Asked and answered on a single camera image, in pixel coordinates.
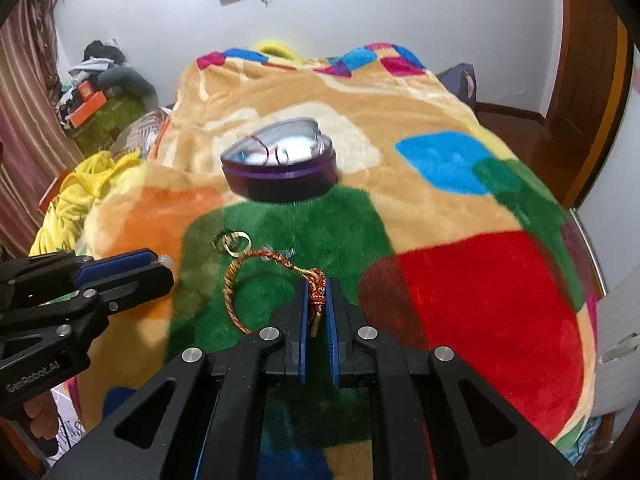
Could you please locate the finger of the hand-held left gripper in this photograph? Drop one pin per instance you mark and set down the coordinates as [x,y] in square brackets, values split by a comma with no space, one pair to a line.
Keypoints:
[117,261]
[135,284]

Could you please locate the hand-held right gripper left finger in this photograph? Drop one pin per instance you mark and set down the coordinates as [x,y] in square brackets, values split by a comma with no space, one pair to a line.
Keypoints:
[301,332]

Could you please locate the small clear white earring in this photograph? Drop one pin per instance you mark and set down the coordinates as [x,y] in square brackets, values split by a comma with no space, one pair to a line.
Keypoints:
[166,261]

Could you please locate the green cloth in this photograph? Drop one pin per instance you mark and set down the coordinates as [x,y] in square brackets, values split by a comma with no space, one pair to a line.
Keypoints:
[107,127]

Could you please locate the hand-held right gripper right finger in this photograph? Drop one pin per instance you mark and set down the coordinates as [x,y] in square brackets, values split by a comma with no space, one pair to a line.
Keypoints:
[333,342]

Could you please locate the purple heart-shaped jewelry box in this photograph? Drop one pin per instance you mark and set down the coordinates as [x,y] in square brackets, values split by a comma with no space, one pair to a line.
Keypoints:
[280,182]

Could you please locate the striped pillow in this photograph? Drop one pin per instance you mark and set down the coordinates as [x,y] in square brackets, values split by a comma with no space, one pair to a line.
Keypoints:
[142,132]

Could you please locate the yellow pillow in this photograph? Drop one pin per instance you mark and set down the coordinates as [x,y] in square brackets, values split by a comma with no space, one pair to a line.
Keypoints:
[280,50]

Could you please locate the yellow cloth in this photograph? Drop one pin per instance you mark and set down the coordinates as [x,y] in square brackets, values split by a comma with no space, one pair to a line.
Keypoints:
[75,195]

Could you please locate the orange box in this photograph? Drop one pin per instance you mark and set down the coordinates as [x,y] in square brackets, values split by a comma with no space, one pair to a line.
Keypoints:
[87,109]

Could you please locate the thin red bangle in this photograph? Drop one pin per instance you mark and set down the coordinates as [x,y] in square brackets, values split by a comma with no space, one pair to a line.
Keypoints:
[273,156]

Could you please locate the white cabinet door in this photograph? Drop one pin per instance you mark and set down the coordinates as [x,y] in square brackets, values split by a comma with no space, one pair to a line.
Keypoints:
[617,310]

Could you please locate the striped brown curtain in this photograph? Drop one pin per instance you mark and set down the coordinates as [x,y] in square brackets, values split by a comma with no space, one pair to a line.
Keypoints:
[25,110]

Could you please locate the colourful patchwork plush blanket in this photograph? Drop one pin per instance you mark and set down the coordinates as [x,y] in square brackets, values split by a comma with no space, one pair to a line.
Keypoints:
[310,95]

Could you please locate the person's left hand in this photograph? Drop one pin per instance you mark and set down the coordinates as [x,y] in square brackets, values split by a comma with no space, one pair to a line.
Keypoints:
[42,422]

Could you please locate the brown wooden door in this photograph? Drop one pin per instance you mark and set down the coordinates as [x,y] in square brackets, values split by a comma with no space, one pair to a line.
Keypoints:
[585,85]

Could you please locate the pile of clothes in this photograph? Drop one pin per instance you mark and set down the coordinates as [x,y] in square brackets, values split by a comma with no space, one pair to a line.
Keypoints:
[112,67]

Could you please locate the dark bag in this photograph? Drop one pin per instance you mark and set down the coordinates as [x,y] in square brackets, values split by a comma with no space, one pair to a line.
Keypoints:
[462,85]

